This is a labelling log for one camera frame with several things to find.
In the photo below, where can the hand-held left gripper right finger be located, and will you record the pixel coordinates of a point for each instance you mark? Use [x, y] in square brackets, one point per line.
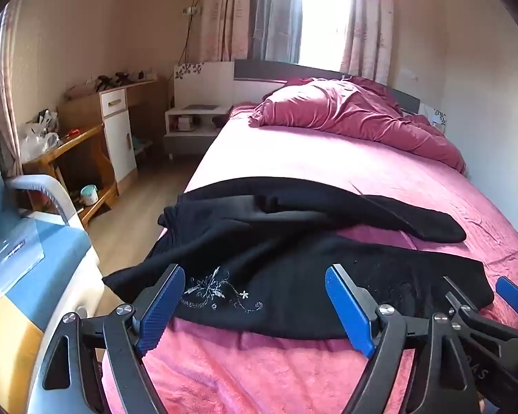
[349, 310]

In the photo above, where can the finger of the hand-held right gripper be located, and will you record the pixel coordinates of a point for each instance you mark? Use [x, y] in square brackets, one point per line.
[513, 295]
[457, 299]

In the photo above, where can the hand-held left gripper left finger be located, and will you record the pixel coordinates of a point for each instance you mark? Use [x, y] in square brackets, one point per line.
[162, 306]

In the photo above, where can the black pants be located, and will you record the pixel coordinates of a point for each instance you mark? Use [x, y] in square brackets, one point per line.
[285, 263]

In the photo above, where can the blue and white armchair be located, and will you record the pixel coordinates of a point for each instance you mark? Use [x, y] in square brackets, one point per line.
[47, 258]

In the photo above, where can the mint green cup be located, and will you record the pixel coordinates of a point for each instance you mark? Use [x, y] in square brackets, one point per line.
[89, 195]

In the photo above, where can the bed with pink sheet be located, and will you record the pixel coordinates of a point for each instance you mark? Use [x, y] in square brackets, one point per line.
[328, 168]

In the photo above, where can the clear plastic sheet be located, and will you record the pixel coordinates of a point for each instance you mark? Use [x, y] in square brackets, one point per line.
[19, 250]

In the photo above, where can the cardboard box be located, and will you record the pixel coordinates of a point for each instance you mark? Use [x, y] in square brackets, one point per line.
[4, 345]

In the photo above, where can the wooden desk with white cabinet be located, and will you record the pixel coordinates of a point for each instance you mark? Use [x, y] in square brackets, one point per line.
[118, 138]

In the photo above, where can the white nightstand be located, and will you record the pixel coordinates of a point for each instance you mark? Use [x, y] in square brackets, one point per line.
[190, 131]

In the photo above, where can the white floral headboard panel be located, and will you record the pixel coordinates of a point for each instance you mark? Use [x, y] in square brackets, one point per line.
[439, 117]
[203, 82]

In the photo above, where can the wooden side table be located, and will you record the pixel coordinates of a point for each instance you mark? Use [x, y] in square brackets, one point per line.
[73, 138]

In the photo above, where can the crimson duvet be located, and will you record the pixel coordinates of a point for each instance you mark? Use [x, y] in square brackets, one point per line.
[349, 112]

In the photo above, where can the white plastic bags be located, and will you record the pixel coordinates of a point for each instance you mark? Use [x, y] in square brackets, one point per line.
[36, 142]

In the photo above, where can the dark clutter on desk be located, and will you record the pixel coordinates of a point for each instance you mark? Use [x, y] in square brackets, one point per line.
[112, 80]

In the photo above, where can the grey bed headboard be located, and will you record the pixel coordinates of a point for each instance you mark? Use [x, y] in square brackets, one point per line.
[259, 73]

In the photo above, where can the pink patterned curtain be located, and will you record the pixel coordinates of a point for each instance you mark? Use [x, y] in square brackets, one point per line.
[369, 21]
[4, 95]
[224, 13]

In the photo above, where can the grey curtain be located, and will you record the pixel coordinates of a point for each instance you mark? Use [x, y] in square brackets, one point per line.
[276, 13]

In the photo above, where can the wall socket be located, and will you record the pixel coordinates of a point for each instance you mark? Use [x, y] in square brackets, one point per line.
[193, 10]

